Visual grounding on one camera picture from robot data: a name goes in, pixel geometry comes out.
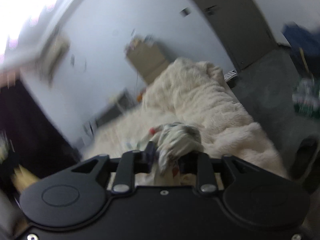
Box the white cartoon print garment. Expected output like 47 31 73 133
124 122 203 186

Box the dark folding desk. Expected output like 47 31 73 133
82 89 135 137

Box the orange object on floor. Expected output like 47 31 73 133
136 91 145 103

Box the cream fluffy blanket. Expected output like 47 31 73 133
82 58 287 178

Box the brown cardboard box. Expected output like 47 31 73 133
125 36 170 85

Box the black curtain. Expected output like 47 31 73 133
1 80 80 199

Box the grey door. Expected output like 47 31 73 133
193 0 276 71

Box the blue cloth on chair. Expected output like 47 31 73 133
282 23 319 79

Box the white wall air conditioner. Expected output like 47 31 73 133
36 34 71 86

